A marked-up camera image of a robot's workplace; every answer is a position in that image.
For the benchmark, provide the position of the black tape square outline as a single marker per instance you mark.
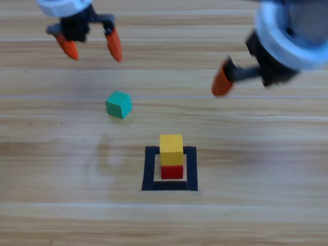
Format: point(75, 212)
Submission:
point(150, 166)

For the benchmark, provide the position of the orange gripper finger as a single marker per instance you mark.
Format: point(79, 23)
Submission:
point(114, 47)
point(221, 82)
point(68, 48)

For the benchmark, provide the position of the red cube block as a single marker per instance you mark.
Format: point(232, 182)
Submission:
point(172, 172)

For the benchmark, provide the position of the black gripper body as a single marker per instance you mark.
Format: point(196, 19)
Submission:
point(271, 70)
point(75, 28)

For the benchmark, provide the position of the green cube block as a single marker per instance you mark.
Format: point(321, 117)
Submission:
point(118, 105)

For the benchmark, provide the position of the yellow cube block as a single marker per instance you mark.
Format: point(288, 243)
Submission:
point(171, 150)

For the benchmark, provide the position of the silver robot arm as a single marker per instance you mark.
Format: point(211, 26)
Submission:
point(310, 23)

